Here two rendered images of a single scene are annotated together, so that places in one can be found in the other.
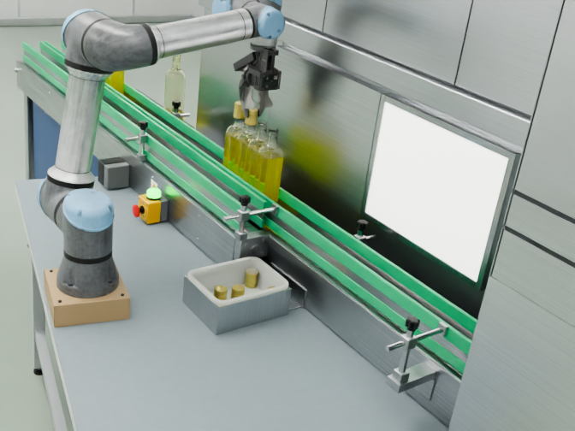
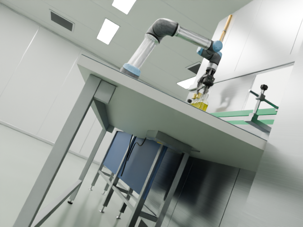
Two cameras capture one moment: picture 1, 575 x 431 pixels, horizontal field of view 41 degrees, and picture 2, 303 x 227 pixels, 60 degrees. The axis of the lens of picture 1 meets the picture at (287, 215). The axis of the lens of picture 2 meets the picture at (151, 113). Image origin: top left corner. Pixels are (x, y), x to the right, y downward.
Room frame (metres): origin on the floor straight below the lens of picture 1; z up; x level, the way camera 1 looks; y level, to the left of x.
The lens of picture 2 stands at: (0.30, -0.31, 0.53)
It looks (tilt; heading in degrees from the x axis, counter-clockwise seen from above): 10 degrees up; 22
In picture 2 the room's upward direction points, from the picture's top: 24 degrees clockwise
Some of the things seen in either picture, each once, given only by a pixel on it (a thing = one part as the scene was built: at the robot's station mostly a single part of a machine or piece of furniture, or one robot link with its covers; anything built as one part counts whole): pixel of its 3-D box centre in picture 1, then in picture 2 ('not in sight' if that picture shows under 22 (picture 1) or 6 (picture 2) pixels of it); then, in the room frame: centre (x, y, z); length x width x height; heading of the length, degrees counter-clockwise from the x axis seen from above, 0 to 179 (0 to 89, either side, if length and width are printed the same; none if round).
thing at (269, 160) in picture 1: (267, 180); (199, 114); (2.05, 0.07, 0.99); 0.06 x 0.06 x 0.21; 39
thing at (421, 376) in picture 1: (411, 361); (259, 112); (1.39, -0.30, 0.90); 0.17 x 0.05 x 0.23; 129
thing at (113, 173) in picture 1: (113, 173); not in sight; (2.40, 0.60, 0.79); 0.08 x 0.08 x 0.08; 39
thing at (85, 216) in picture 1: (87, 221); (128, 75); (1.67, 0.48, 0.98); 0.13 x 0.12 x 0.14; 39
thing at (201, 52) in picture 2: (239, 10); (206, 51); (2.05, 0.19, 1.45); 0.11 x 0.11 x 0.08; 39
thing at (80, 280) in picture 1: (87, 265); not in sight; (1.67, 0.47, 0.86); 0.15 x 0.15 x 0.10
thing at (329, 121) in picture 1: (369, 152); (246, 98); (1.94, -0.19, 1.15); 0.90 x 0.03 x 0.34; 39
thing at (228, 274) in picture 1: (236, 292); not in sight; (1.73, 0.10, 0.80); 0.22 x 0.17 x 0.09; 129
